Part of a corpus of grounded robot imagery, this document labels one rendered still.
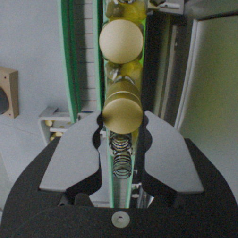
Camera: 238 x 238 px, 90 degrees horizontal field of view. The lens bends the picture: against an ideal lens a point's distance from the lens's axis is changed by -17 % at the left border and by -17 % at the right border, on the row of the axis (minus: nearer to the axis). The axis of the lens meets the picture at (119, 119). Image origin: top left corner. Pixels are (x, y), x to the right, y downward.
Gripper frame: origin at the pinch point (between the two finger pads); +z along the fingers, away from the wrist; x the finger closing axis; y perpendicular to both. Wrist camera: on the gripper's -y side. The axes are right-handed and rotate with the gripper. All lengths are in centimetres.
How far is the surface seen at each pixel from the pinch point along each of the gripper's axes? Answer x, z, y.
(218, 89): 12.7, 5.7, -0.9
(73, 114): -12.8, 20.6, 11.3
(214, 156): 12.6, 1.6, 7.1
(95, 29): -5.7, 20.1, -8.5
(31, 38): -34, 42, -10
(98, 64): -5.3, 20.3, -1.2
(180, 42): 15.2, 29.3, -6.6
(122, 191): 0, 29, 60
